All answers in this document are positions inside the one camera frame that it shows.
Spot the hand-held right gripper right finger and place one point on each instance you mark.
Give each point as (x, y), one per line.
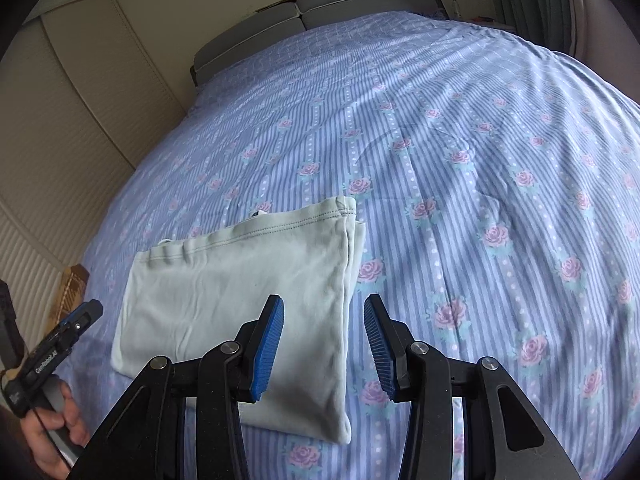
(377, 347)

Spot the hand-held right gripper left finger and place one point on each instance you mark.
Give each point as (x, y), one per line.
(267, 347)

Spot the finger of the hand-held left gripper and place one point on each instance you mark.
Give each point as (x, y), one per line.
(80, 320)

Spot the light green long-sleeve shirt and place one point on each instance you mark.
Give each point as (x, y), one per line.
(225, 285)

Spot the person's left forearm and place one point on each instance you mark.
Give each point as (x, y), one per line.
(10, 450)

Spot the person's left hand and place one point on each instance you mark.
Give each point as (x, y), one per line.
(45, 445)

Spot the brown patterned folded garment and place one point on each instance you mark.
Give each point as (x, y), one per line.
(72, 290)

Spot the blue striped floral blanket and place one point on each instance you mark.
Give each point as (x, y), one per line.
(450, 185)

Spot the cream wardrobe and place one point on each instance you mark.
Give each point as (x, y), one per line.
(75, 110)

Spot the white nightstand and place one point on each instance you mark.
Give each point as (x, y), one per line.
(487, 22)

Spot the grey padded headboard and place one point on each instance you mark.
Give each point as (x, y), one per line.
(350, 0)

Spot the green curtain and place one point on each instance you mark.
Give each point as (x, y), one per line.
(530, 0)

